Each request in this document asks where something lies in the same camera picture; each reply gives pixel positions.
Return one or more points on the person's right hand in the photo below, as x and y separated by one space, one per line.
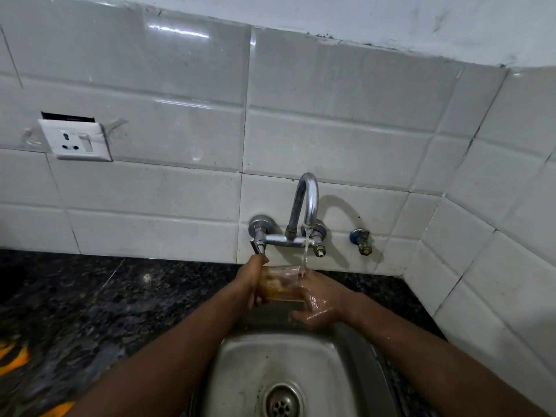
323 299

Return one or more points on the person's left hand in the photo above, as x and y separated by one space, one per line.
249 277

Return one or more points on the person's right thumb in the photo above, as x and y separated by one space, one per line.
306 280

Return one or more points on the person's left fingers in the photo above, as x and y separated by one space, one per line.
257 290

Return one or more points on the clear drinking glass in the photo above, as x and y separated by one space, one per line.
281 283

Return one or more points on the person's right forearm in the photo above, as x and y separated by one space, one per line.
438 364

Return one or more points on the person's left forearm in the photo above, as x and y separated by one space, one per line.
169 362

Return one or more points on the small brass angle valve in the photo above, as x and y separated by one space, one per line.
361 241

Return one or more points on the stainless steel sink basin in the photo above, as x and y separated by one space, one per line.
286 369

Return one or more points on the round metal sink drain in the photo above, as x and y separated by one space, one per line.
283 401

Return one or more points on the yellow and black cloth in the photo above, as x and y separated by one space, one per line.
26 369

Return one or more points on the chrome wall-mounted sink faucet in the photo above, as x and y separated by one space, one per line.
299 221

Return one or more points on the white wall power socket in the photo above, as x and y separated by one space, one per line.
74 140

